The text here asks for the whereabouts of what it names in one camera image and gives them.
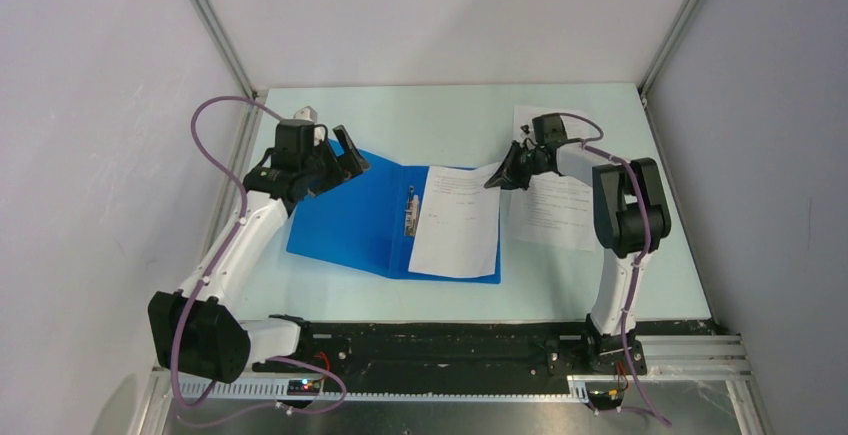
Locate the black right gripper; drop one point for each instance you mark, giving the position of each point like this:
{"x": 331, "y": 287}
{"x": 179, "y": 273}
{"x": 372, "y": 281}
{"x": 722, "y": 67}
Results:
{"x": 506, "y": 176}

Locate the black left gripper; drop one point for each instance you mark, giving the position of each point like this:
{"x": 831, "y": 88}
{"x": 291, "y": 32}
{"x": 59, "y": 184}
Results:
{"x": 334, "y": 178}

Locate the blue plastic folder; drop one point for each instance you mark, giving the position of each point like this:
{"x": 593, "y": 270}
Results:
{"x": 363, "y": 223}

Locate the white paper sheet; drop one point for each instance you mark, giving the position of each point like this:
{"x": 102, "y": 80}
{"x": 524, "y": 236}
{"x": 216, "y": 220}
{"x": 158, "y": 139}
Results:
{"x": 457, "y": 234}
{"x": 555, "y": 210}
{"x": 576, "y": 125}

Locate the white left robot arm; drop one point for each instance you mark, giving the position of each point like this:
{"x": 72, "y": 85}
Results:
{"x": 193, "y": 327}

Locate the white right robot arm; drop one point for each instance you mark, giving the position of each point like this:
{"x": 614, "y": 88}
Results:
{"x": 630, "y": 215}

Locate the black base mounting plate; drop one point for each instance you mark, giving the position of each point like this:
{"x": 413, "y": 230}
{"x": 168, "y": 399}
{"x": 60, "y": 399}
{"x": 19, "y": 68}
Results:
{"x": 459, "y": 359}

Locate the left controller board with leds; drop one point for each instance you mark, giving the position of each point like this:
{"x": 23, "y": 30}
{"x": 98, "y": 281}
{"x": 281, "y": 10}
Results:
{"x": 303, "y": 388}

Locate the controller board with leds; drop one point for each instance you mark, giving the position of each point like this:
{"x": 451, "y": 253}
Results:
{"x": 303, "y": 388}
{"x": 604, "y": 399}

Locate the right controller board with leds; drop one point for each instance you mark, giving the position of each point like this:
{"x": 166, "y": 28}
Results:
{"x": 604, "y": 399}

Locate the left aluminium frame post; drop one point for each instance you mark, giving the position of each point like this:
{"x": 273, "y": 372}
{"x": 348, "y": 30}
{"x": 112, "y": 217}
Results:
{"x": 225, "y": 47}

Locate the aluminium frame post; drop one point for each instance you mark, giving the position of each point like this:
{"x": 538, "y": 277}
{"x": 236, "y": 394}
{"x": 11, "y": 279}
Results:
{"x": 225, "y": 47}
{"x": 681, "y": 23}

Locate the right aluminium frame post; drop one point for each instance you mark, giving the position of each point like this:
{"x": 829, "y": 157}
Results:
{"x": 681, "y": 23}

